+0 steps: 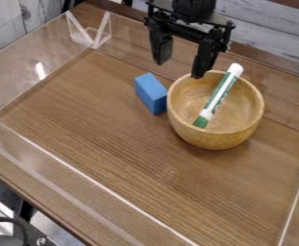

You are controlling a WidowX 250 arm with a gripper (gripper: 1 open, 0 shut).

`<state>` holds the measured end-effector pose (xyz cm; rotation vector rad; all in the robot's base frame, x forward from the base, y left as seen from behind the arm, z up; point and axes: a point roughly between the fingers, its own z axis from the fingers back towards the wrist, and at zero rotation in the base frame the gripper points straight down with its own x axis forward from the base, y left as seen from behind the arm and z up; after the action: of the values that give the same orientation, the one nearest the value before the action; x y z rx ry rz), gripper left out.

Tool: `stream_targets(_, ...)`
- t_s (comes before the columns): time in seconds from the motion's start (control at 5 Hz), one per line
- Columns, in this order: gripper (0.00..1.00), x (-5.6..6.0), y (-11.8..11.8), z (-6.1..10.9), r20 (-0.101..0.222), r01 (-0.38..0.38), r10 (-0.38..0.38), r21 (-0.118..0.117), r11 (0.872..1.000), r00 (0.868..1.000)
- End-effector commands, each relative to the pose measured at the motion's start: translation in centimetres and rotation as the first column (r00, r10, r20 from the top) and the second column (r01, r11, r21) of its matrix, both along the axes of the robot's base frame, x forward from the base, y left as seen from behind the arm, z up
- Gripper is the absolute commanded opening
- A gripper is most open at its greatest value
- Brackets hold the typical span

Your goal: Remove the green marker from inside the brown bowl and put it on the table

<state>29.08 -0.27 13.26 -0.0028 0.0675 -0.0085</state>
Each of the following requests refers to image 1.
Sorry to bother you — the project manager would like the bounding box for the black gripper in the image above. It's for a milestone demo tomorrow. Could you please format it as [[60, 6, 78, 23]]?
[[145, 0, 235, 79]]

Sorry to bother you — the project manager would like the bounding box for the green and white marker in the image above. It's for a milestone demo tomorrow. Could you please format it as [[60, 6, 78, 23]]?
[[192, 63, 244, 129]]

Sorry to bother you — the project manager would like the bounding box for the brown wooden bowl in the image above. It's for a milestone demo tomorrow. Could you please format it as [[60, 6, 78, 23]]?
[[167, 70, 264, 150]]

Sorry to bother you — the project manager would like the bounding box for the blue rectangular block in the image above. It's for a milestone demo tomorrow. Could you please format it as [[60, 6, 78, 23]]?
[[135, 73, 167, 115]]

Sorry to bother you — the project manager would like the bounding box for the clear acrylic corner bracket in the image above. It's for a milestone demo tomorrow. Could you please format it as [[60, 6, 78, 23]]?
[[65, 11, 112, 49]]

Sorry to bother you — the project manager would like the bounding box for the black metal frame piece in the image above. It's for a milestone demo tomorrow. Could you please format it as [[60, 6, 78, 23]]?
[[13, 216, 58, 246]]

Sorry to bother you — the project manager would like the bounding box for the black cable lower left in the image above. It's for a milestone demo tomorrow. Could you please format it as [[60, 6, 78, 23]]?
[[0, 216, 30, 246]]

